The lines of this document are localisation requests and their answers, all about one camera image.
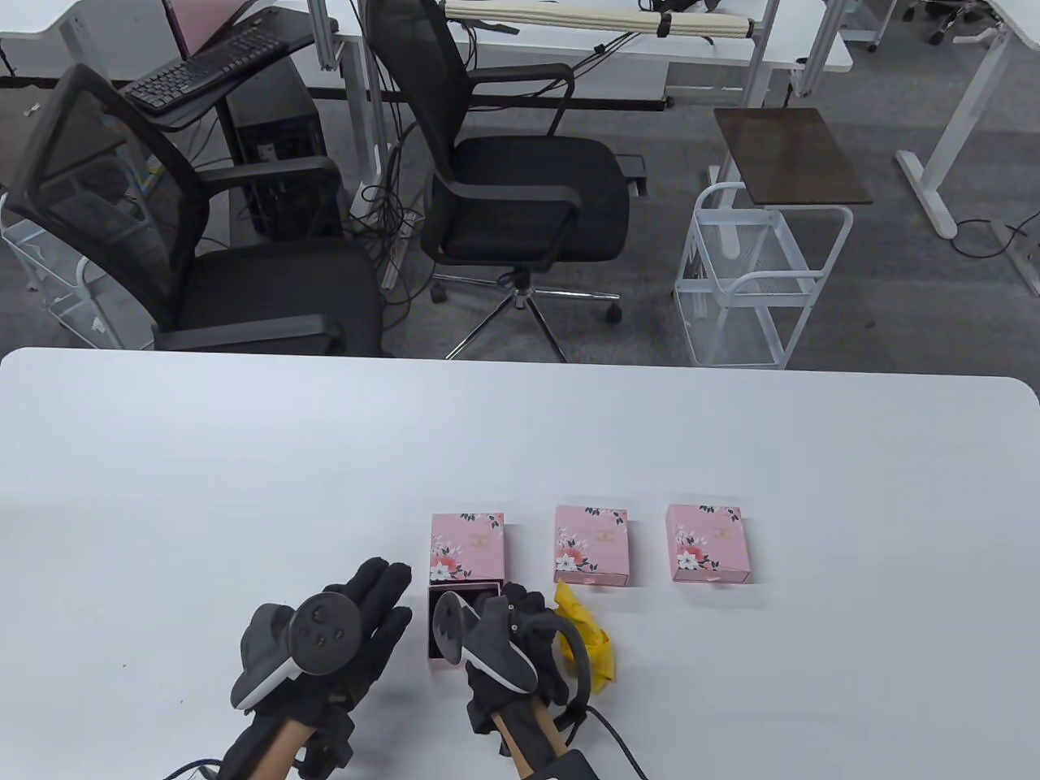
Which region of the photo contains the person's left forearm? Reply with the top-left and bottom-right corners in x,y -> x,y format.
260,715 -> 319,780

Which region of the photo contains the rolled beige mat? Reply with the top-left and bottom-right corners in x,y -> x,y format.
445,0 -> 756,41

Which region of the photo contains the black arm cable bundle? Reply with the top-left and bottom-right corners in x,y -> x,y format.
218,719 -> 281,780

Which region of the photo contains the person's left hand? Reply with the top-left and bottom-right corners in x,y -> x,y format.
244,557 -> 415,732

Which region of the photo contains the pink screen laptop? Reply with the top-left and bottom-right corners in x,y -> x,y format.
161,0 -> 261,59

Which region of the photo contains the person's right hand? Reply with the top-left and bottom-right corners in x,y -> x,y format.
465,581 -> 573,739

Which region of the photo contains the dark wooden side table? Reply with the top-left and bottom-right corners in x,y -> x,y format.
705,107 -> 874,253

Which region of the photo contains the black computer tower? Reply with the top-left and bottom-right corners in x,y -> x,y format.
226,55 -> 342,241

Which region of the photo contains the tangle of black cables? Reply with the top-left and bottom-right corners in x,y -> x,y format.
348,97 -> 431,326

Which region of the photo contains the black mesh office chair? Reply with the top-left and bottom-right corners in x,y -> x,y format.
2,63 -> 397,358
363,0 -> 647,364

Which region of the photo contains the white desk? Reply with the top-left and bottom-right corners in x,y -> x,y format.
0,0 -> 176,82
894,0 -> 1040,297

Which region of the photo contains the black keyboard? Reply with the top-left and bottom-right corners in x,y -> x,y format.
122,31 -> 291,113

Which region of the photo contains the black office chair base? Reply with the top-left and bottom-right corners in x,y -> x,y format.
900,0 -> 992,47

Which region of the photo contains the white wire trolley cart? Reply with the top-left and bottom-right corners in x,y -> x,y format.
672,182 -> 854,371
0,191 -> 135,350

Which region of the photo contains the black floor cable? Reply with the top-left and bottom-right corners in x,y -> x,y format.
951,207 -> 1040,261

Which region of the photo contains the pink floral gift box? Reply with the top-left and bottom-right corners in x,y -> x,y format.
429,512 -> 506,586
554,505 -> 631,586

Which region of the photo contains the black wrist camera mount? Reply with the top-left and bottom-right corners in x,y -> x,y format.
294,707 -> 358,780
467,699 -> 521,758

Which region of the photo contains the person's right forearm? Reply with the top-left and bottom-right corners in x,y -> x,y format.
492,703 -> 571,780

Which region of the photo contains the yellow cloth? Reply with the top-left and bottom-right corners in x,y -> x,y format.
554,581 -> 618,696

